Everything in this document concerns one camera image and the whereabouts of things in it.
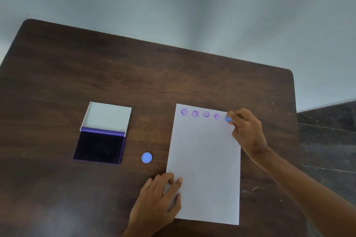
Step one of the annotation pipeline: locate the person's right hand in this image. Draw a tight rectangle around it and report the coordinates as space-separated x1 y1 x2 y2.
226 108 269 163

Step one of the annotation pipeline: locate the person's left hand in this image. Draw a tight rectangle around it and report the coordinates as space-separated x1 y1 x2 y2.
127 172 183 230

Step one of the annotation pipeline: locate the person's left forearm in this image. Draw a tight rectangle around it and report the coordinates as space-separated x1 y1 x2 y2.
122 224 159 237

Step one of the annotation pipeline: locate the white paper sheet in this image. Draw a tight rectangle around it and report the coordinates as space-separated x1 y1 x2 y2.
166 103 241 226

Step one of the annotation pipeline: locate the person's right forearm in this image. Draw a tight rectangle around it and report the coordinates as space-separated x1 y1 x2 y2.
252 146 356 237

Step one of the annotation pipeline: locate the open purple ink pad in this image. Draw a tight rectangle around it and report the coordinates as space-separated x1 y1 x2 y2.
73 101 132 165

